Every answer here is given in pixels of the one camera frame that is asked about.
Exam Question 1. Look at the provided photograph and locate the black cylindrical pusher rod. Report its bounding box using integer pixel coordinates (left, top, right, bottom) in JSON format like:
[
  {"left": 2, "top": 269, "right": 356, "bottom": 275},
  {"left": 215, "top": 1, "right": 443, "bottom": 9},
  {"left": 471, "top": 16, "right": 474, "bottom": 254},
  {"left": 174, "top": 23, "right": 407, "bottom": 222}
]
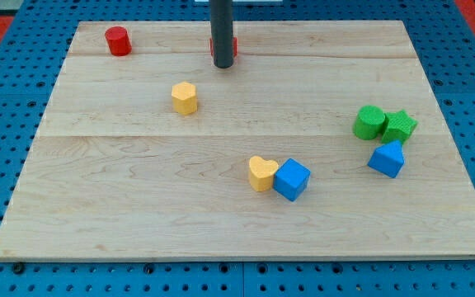
[{"left": 209, "top": 0, "right": 233, "bottom": 68}]

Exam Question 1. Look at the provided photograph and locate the light wooden board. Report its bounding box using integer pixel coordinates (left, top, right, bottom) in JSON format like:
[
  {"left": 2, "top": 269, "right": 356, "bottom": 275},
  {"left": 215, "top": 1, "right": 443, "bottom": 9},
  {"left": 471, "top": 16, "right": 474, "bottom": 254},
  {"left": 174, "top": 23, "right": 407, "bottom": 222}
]
[{"left": 0, "top": 21, "right": 475, "bottom": 262}]

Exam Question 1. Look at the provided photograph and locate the blue triangular prism block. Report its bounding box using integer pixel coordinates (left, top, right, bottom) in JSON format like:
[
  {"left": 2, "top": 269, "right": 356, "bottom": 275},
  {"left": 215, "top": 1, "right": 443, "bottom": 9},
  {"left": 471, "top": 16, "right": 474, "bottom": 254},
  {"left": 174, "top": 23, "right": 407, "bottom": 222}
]
[{"left": 367, "top": 140, "right": 405, "bottom": 178}]

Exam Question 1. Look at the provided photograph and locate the green cylinder block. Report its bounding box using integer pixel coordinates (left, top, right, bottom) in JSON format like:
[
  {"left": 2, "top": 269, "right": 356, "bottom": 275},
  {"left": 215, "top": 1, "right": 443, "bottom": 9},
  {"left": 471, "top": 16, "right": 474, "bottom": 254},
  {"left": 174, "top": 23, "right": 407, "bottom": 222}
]
[{"left": 352, "top": 105, "right": 386, "bottom": 140}]

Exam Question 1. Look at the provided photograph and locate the blue cube block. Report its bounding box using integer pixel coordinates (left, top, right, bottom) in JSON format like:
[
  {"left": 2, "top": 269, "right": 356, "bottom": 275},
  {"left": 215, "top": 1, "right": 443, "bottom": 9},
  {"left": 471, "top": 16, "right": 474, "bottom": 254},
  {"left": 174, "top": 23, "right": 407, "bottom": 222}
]
[{"left": 273, "top": 158, "right": 311, "bottom": 201}]

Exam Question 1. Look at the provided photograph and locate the red cylinder block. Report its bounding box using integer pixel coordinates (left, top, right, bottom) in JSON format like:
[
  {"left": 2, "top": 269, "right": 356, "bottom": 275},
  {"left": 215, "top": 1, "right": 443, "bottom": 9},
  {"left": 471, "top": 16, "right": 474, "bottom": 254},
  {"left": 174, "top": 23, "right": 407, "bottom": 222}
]
[{"left": 105, "top": 26, "right": 132, "bottom": 56}]

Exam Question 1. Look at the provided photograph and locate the green star block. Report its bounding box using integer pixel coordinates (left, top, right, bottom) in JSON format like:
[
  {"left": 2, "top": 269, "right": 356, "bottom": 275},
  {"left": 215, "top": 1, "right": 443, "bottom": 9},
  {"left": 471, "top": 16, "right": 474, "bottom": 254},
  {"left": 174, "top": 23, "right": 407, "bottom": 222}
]
[{"left": 381, "top": 110, "right": 418, "bottom": 144}]

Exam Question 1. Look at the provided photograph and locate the red star block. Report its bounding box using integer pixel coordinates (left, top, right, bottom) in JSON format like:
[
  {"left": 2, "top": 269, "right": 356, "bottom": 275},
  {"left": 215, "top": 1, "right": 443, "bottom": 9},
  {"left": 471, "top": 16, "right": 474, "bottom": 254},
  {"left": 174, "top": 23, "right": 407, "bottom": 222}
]
[{"left": 209, "top": 36, "right": 238, "bottom": 58}]

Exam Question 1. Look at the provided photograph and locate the yellow hexagon block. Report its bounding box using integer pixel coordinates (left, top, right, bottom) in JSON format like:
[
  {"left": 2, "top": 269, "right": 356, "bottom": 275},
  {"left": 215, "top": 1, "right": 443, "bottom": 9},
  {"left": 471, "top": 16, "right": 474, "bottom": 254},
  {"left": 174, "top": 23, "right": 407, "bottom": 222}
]
[{"left": 172, "top": 82, "right": 198, "bottom": 116}]

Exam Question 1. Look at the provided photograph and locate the yellow heart block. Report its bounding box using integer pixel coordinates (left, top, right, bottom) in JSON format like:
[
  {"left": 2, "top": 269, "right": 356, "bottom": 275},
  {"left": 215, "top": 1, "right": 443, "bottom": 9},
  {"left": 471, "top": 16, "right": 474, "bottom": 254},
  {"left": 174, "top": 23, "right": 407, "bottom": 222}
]
[{"left": 248, "top": 156, "right": 280, "bottom": 192}]

